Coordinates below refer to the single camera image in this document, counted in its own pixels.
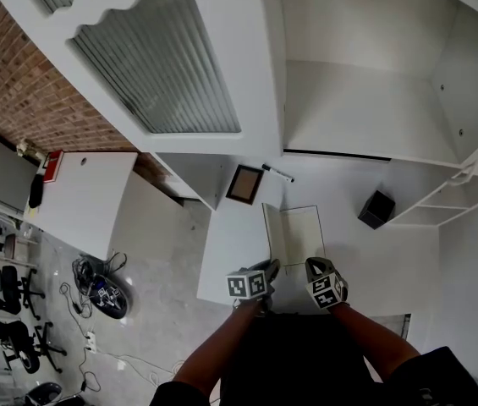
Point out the small wooden stool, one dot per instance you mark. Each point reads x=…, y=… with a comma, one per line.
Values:
x=11, y=248

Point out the small white power strip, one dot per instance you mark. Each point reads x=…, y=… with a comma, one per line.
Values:
x=90, y=341

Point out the small potted plant decoration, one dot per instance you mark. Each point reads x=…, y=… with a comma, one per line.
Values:
x=27, y=147

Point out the person's black clothing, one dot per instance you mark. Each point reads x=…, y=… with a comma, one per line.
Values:
x=298, y=362

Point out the small white desk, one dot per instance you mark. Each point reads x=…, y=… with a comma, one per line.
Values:
x=82, y=201

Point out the red book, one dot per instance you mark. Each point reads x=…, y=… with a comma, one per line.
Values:
x=53, y=166

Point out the black square pen holder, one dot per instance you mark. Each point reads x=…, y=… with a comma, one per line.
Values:
x=376, y=210

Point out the person's left forearm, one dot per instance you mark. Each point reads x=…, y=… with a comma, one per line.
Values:
x=217, y=345

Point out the black pouch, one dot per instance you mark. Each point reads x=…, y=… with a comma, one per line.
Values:
x=35, y=192

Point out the black and white marker pen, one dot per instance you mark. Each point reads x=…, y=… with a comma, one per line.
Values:
x=278, y=173

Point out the person's right forearm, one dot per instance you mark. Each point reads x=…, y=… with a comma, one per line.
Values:
x=374, y=341

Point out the dark picture frame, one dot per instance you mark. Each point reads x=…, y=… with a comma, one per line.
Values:
x=245, y=183

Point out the cream paged notebook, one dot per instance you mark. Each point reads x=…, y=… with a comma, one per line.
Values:
x=298, y=235

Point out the black office chair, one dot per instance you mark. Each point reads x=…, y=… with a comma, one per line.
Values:
x=23, y=345
x=10, y=283

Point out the white desk with hutch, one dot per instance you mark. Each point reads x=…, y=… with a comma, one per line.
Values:
x=348, y=112

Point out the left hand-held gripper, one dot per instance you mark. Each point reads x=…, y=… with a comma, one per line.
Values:
x=247, y=283

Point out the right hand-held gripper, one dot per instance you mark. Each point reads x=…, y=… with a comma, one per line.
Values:
x=327, y=292

